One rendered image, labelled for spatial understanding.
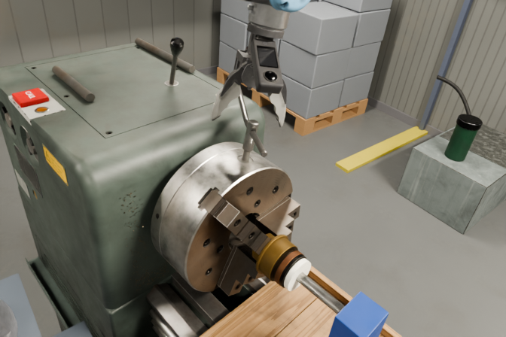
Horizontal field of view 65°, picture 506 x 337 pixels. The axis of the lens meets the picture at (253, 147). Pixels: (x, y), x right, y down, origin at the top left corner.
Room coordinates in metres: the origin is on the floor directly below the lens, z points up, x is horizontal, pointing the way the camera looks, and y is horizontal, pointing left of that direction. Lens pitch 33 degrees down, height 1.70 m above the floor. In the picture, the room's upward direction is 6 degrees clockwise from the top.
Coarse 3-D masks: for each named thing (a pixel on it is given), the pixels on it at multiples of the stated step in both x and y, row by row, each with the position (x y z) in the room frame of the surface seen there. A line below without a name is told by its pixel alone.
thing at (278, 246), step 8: (272, 240) 0.56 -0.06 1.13; (280, 240) 0.57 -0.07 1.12; (264, 248) 0.55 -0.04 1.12; (272, 248) 0.55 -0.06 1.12; (280, 248) 0.55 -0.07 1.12; (288, 248) 0.55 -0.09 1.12; (296, 248) 0.57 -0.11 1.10; (256, 256) 0.56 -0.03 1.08; (264, 256) 0.54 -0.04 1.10; (272, 256) 0.53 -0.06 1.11; (280, 256) 0.53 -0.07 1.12; (288, 256) 0.53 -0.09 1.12; (296, 256) 0.54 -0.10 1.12; (304, 256) 0.55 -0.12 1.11; (256, 264) 0.53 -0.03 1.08; (264, 264) 0.53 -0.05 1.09; (272, 264) 0.52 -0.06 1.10; (280, 264) 0.52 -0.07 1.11; (288, 264) 0.52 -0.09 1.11; (264, 272) 0.52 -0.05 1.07; (272, 272) 0.52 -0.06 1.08; (280, 272) 0.51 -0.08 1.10; (272, 280) 0.52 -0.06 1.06; (280, 280) 0.50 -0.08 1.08
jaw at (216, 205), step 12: (216, 192) 0.59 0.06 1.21; (204, 204) 0.57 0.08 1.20; (216, 204) 0.56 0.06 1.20; (228, 204) 0.57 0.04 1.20; (216, 216) 0.55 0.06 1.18; (228, 216) 0.55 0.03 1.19; (240, 216) 0.55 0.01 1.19; (228, 228) 0.53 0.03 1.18; (240, 228) 0.56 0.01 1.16; (252, 228) 0.55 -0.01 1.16; (252, 240) 0.55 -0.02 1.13; (264, 240) 0.55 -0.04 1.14
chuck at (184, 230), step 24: (216, 168) 0.63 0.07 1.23; (240, 168) 0.64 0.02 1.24; (264, 168) 0.65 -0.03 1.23; (192, 192) 0.59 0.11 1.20; (240, 192) 0.61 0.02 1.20; (264, 192) 0.66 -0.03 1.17; (288, 192) 0.72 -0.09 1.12; (168, 216) 0.57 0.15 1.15; (192, 216) 0.55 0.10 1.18; (168, 240) 0.55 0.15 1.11; (192, 240) 0.52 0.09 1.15; (216, 240) 0.56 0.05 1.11; (192, 264) 0.52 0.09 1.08; (216, 264) 0.57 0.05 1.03
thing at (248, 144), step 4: (248, 120) 0.69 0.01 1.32; (252, 120) 0.69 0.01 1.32; (256, 120) 0.69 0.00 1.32; (248, 124) 0.68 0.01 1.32; (252, 124) 0.68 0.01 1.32; (256, 124) 0.68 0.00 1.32; (248, 128) 0.68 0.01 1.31; (252, 128) 0.67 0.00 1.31; (256, 128) 0.68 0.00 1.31; (248, 132) 0.67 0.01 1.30; (256, 132) 0.68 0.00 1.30; (248, 136) 0.67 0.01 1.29; (244, 140) 0.68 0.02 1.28; (248, 140) 0.67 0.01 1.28; (252, 140) 0.67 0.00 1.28; (244, 144) 0.67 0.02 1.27; (248, 144) 0.67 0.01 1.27; (252, 144) 0.67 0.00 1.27; (244, 148) 0.67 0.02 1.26; (248, 148) 0.67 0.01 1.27; (252, 148) 0.67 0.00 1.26; (244, 152) 0.67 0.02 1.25; (248, 152) 0.67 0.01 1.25; (244, 156) 0.67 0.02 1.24; (248, 156) 0.67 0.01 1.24; (244, 160) 0.67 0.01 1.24
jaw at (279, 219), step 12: (276, 204) 0.69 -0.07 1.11; (288, 204) 0.69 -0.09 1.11; (252, 216) 0.66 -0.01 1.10; (264, 216) 0.65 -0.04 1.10; (276, 216) 0.66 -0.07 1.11; (288, 216) 0.66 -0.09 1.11; (264, 228) 0.63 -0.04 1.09; (276, 228) 0.62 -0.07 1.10; (288, 228) 0.64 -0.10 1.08; (288, 240) 0.61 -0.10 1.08
